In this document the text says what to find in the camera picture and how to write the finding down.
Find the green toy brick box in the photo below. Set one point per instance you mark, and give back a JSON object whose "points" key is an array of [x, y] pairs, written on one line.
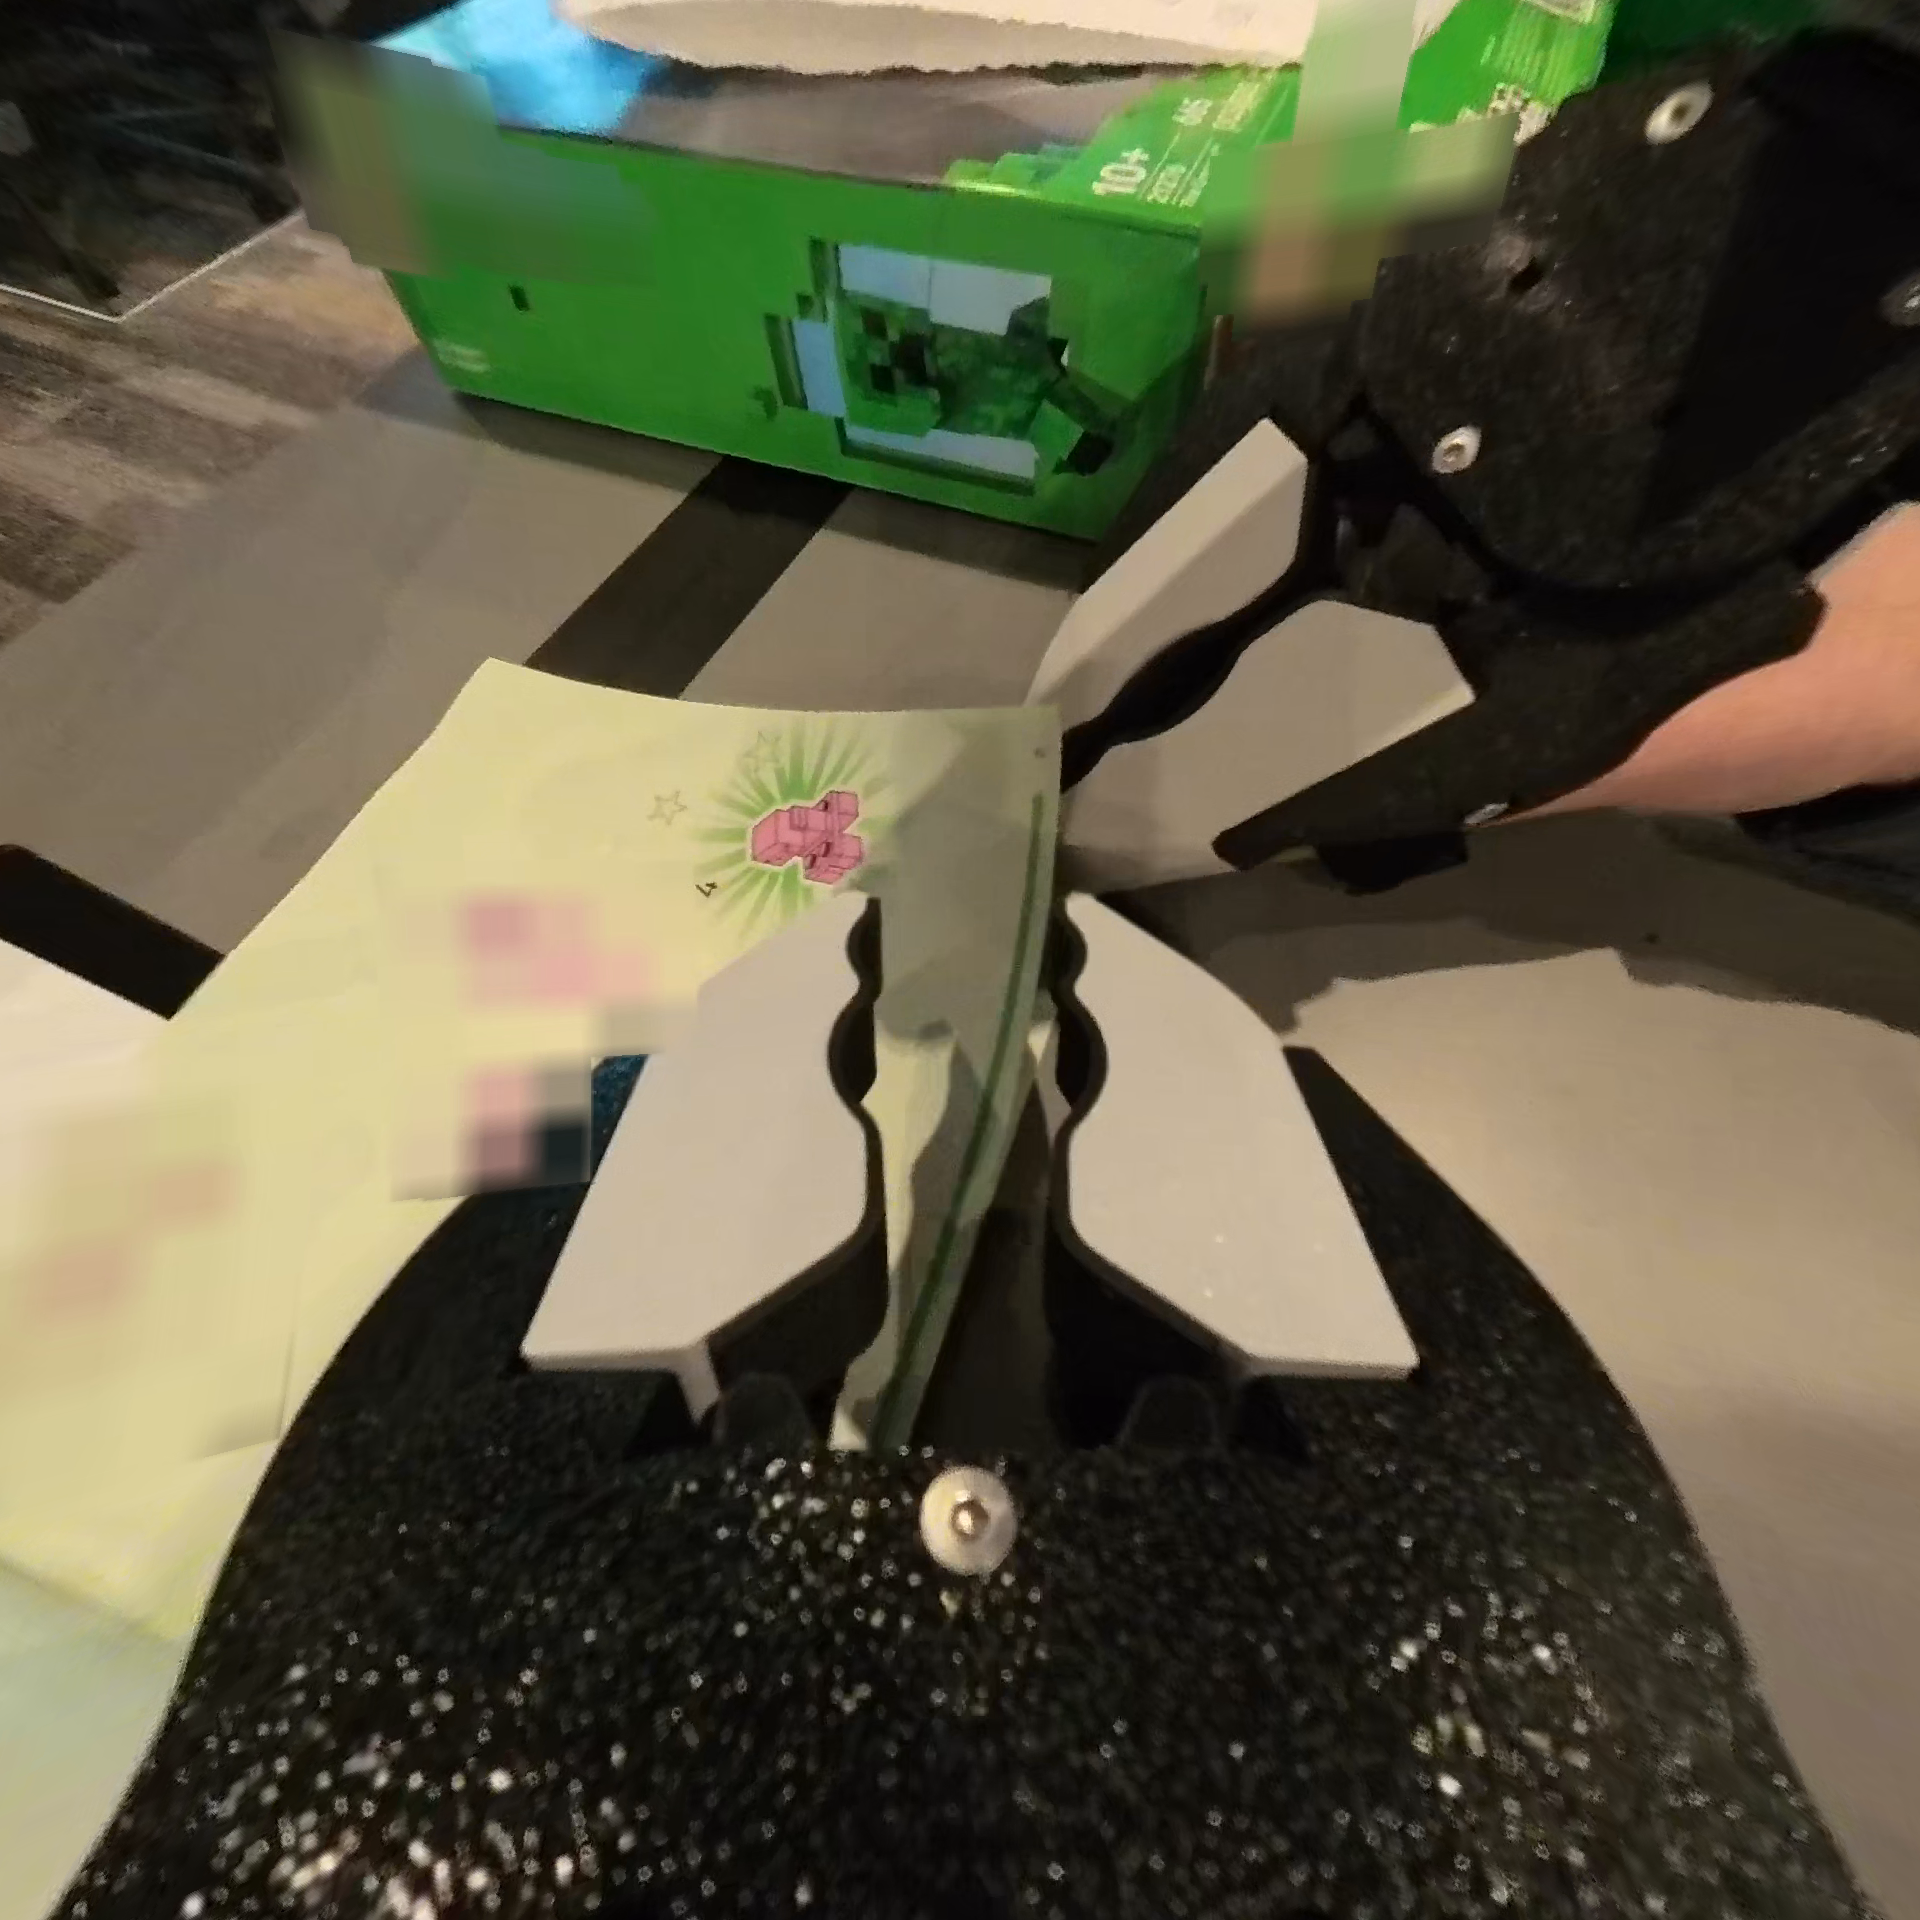
{"points": [[673, 353]]}

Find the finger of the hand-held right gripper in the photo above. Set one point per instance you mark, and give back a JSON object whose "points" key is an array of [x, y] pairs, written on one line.
{"points": [[1291, 721], [1201, 555]]}

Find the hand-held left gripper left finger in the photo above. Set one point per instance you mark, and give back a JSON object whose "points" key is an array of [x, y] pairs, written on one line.
{"points": [[703, 1172]]}

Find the pale green instruction sheet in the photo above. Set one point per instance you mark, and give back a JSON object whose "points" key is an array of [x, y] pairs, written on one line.
{"points": [[601, 841]]}

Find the white paper sheet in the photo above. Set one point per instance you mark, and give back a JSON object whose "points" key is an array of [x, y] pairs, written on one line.
{"points": [[899, 30]]}

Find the person's right hand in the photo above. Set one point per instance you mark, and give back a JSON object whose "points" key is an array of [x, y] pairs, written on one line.
{"points": [[1868, 675]]}

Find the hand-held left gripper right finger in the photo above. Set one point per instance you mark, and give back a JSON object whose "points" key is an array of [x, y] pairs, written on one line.
{"points": [[1215, 1186]]}

